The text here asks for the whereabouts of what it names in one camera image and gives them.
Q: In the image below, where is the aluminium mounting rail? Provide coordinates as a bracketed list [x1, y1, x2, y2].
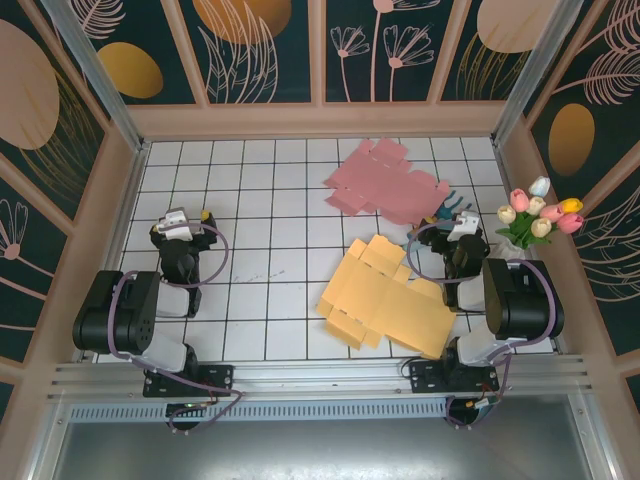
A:
[47, 354, 594, 404]

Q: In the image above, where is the aluminium frame post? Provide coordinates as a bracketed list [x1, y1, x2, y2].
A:
[489, 0, 586, 146]
[39, 0, 151, 154]

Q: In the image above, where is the yellow paper box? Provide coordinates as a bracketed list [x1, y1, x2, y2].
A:
[315, 234, 457, 361]

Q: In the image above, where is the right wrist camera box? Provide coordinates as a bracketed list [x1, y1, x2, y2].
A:
[447, 210, 479, 244]

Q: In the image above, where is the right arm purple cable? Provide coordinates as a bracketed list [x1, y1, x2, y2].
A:
[405, 219, 559, 431]

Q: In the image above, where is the artificial tulip bouquet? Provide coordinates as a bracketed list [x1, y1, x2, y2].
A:
[495, 175, 585, 250]

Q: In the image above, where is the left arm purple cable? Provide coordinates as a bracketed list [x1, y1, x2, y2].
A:
[107, 222, 246, 436]

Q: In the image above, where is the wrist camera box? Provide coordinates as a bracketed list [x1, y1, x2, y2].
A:
[447, 210, 479, 244]
[158, 208, 194, 239]

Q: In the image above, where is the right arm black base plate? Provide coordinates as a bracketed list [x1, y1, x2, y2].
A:
[408, 360, 501, 396]

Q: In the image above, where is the white vase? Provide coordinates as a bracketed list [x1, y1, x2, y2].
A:
[488, 238, 526, 262]

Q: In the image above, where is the grey metal panel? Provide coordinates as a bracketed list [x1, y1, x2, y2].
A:
[29, 419, 619, 480]

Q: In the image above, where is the teal toy rake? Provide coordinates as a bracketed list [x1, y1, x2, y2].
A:
[433, 189, 474, 222]

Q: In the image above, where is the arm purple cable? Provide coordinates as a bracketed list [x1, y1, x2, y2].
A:
[107, 222, 246, 436]
[405, 219, 559, 431]

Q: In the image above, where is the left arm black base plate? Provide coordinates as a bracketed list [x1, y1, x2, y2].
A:
[143, 363, 235, 399]

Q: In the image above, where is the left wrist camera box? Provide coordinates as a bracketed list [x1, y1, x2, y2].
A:
[158, 208, 194, 239]

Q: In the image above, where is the grey slotted cable duct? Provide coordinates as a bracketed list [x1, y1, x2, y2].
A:
[67, 397, 454, 424]

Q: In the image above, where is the pink paper box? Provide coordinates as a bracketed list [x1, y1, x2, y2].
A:
[323, 138, 451, 226]

